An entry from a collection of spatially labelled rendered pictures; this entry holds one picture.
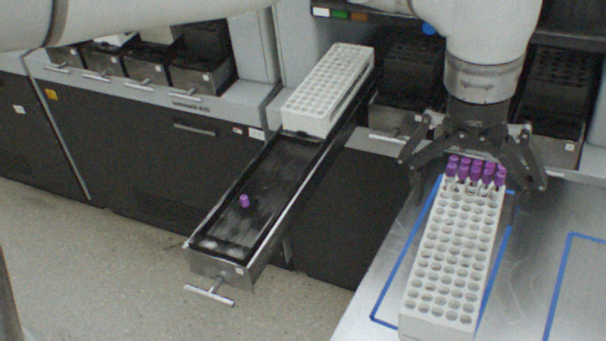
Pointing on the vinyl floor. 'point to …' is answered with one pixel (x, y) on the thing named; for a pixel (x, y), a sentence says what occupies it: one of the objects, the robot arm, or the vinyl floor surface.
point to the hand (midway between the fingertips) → (464, 204)
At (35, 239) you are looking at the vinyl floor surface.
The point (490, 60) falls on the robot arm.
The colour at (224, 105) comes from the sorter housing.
